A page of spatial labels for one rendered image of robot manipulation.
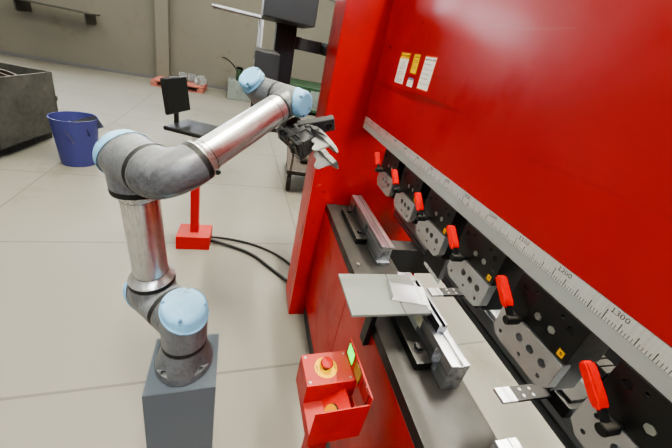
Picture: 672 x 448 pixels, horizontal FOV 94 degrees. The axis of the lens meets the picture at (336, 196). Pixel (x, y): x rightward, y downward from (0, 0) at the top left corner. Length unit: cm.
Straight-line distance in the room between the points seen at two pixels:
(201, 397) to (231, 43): 959
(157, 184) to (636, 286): 83
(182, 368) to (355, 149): 123
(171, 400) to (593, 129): 115
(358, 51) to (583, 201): 120
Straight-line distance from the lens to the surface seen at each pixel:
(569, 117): 74
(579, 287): 70
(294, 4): 172
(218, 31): 1017
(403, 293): 110
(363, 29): 162
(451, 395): 108
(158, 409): 113
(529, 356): 79
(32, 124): 487
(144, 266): 95
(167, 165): 70
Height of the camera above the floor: 167
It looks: 24 degrees down
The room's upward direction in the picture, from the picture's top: 13 degrees clockwise
